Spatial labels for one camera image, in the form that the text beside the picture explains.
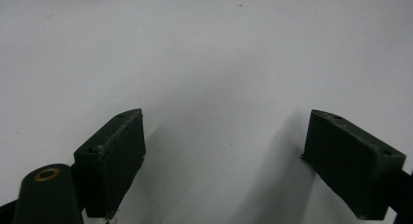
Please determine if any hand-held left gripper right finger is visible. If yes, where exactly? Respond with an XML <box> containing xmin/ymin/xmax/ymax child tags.
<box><xmin>299</xmin><ymin>108</ymin><xmax>407</xmax><ymax>221</ymax></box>

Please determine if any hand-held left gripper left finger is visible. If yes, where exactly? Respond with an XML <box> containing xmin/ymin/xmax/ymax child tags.
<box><xmin>73</xmin><ymin>108</ymin><xmax>147</xmax><ymax>220</ymax></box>

